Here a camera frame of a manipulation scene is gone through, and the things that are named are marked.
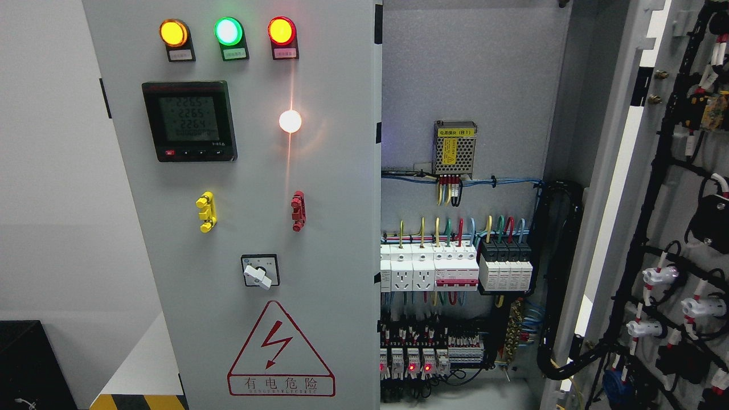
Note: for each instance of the grey cabinet door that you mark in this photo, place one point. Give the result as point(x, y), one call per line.
point(634, 314)
point(306, 124)

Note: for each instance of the white socket breaker row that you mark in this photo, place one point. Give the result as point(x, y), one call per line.
point(428, 267)

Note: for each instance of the metal mesh power supply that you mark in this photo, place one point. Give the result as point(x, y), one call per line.
point(454, 147)

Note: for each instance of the lower relay terminal row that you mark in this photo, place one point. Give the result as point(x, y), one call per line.
point(412, 350)

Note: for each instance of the black surge protector block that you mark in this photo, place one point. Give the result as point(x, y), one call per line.
point(504, 268)

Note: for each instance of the red high voltage warning sticker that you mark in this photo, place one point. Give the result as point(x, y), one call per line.
point(277, 359)

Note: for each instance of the red indicator lamp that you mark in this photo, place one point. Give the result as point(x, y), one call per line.
point(283, 36)

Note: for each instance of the black digital power meter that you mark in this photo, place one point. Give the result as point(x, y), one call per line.
point(191, 121)

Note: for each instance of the green indicator lamp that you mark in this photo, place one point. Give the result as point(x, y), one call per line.
point(231, 37)

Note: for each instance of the yellow indicator lamp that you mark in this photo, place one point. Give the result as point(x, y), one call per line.
point(176, 36)

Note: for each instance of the red terminal post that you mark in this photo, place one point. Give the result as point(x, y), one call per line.
point(298, 211)

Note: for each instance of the white rotary selector switch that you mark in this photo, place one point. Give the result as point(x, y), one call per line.
point(260, 270)

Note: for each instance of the yellow terminal post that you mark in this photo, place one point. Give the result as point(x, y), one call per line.
point(207, 211)

